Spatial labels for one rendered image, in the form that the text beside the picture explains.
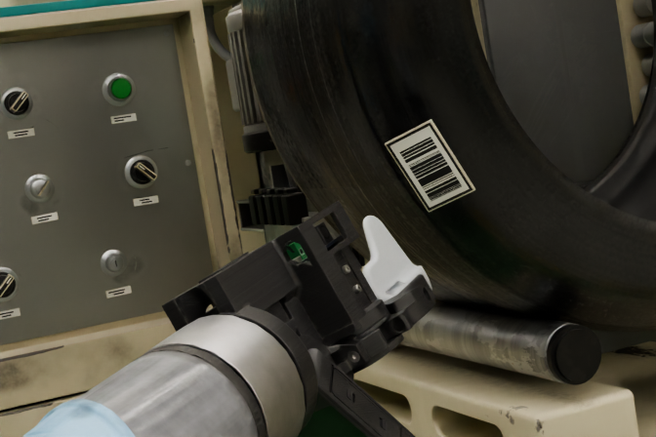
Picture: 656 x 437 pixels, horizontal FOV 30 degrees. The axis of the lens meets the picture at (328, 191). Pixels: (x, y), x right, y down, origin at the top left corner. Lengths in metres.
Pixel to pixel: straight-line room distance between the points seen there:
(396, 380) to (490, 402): 0.16
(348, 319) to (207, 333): 0.10
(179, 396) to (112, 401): 0.03
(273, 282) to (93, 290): 0.86
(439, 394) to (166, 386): 0.56
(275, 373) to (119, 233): 0.93
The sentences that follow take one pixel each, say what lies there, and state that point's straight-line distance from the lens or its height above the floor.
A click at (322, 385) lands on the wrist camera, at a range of 0.60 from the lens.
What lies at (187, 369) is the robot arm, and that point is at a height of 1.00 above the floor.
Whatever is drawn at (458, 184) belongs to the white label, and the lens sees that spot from 0.87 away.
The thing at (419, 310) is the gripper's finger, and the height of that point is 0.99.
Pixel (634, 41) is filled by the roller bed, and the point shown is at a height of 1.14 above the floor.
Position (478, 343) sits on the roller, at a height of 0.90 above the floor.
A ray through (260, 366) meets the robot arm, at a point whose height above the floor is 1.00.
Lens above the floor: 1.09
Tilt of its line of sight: 3 degrees down
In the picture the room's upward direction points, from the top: 9 degrees counter-clockwise
